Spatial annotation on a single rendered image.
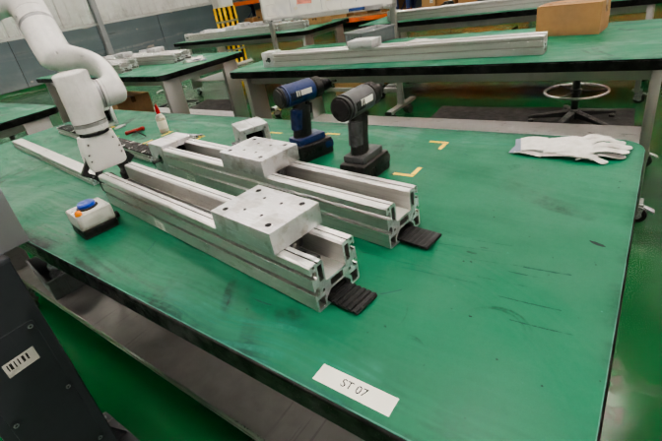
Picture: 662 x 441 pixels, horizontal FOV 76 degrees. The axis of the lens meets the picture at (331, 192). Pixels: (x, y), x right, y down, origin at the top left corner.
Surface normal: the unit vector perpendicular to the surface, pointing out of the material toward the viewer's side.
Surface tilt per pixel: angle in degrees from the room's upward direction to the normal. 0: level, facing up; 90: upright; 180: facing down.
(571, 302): 0
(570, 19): 89
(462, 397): 0
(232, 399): 0
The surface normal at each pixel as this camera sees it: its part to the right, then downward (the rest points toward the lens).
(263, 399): -0.16, -0.88
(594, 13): -0.62, 0.41
